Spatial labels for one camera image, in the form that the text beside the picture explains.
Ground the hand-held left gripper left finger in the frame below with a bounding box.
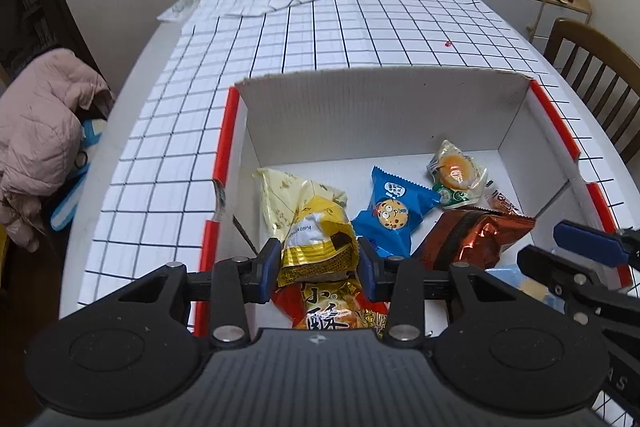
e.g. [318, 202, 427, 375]
[114, 238, 282, 349]

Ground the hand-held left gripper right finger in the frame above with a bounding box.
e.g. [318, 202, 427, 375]
[356, 237, 532, 349]

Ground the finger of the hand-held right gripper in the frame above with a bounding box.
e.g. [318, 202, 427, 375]
[516, 245, 621, 325]
[552, 220, 640, 268]

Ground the light blue snack packet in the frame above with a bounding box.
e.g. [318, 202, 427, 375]
[486, 266, 567, 314]

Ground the blue cookie packet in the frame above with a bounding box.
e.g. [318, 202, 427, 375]
[351, 165, 442, 259]

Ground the yellow snack packet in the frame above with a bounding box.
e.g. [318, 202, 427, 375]
[277, 196, 362, 292]

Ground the cream pyramid snack packet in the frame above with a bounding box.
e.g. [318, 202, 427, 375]
[252, 166, 349, 249]

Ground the clear egg packet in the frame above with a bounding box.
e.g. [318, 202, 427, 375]
[425, 139, 489, 211]

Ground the red cardboard box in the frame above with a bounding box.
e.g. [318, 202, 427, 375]
[192, 66, 635, 339]

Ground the shiny brown snack packet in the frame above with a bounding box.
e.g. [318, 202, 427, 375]
[414, 206, 537, 271]

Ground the red and orange snack packet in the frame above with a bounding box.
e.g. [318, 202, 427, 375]
[272, 279, 392, 339]

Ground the wooden chair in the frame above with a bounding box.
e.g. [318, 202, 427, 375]
[543, 17, 640, 166]

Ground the white cabinet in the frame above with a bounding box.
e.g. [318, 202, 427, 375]
[474, 0, 562, 54]

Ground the pink padded jacket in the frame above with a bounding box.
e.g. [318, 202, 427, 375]
[0, 48, 117, 254]

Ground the clear plastic bag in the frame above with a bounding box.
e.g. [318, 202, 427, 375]
[157, 0, 207, 24]

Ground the blue and white strap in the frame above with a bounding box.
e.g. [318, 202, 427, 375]
[49, 117, 109, 234]

